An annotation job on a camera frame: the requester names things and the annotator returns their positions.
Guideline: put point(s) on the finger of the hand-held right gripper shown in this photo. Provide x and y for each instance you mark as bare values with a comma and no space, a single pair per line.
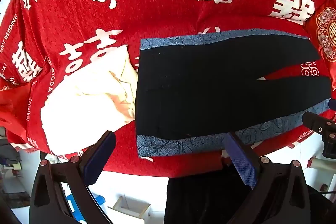
317,123

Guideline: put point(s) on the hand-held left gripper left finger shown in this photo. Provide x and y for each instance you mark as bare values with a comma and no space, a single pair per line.
101,158

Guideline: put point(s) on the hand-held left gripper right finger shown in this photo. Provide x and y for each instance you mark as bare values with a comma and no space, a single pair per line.
241,161

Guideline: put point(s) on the black pants with blue trim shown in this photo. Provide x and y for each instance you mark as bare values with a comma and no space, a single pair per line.
183,87

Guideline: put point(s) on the white roll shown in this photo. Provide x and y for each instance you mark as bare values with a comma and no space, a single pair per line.
323,163

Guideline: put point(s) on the blue plastic item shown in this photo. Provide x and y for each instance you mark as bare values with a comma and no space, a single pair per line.
98,201

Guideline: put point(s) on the person's dark clothing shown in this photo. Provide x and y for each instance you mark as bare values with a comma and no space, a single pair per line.
204,200

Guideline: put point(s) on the white cardboard box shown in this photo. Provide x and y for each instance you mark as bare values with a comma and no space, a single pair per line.
130,207

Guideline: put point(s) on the cream white cloth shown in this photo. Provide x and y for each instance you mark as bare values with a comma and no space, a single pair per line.
78,103

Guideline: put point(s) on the red embroidered pillow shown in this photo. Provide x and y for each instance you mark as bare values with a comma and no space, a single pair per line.
325,29

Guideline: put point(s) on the red printed blanket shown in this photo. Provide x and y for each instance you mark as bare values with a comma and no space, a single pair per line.
157,3

